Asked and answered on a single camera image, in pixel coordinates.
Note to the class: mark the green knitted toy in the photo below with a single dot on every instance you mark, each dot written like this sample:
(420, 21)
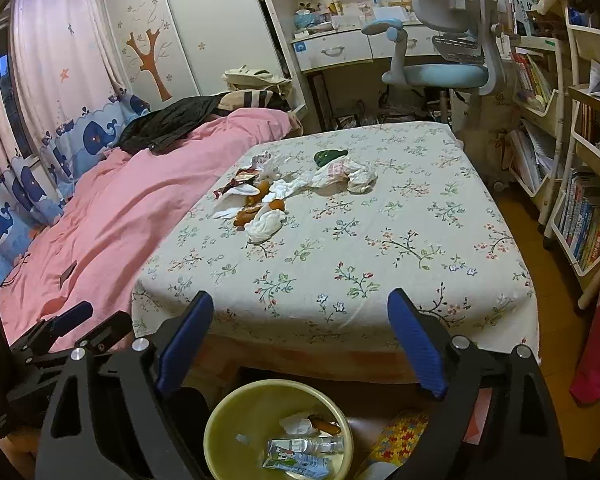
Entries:
(323, 158)

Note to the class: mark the pink duvet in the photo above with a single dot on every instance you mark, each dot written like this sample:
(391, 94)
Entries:
(121, 211)

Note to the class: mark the cream canvas bag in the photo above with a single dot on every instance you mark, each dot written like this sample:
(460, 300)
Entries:
(244, 78)

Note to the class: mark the orange snack wrapper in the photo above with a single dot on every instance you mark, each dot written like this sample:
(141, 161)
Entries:
(247, 178)

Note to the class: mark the white desk with drawers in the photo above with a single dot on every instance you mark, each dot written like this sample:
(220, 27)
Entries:
(335, 67)

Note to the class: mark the yellow trash bin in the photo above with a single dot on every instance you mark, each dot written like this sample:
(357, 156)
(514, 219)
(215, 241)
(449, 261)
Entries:
(237, 433)

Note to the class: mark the white bookshelf rack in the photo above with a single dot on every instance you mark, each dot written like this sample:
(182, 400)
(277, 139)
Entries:
(555, 50)

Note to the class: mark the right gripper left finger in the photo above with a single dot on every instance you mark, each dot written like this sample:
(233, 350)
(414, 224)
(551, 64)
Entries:
(128, 414)

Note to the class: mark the floral white tablecloth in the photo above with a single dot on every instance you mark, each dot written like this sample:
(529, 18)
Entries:
(427, 225)

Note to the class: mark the whale print curtain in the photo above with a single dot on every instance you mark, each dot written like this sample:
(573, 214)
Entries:
(71, 99)

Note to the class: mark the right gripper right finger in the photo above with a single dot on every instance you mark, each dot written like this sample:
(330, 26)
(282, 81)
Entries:
(494, 418)

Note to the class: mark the striped beige cloth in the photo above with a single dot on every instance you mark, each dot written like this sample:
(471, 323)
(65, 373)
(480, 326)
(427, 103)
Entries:
(233, 100)

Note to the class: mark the white tissue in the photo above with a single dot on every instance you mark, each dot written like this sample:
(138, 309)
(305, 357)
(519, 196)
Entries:
(282, 189)
(265, 225)

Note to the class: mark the clear plastic bottle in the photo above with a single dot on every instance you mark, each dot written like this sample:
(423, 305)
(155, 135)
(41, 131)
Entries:
(316, 445)

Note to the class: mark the blue grey desk chair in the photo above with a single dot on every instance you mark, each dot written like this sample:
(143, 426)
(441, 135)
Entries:
(467, 31)

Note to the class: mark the black jacket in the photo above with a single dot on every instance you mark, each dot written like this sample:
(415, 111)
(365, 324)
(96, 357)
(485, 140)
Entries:
(159, 130)

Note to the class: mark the white paper bag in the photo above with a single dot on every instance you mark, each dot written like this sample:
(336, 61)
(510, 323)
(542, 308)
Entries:
(358, 178)

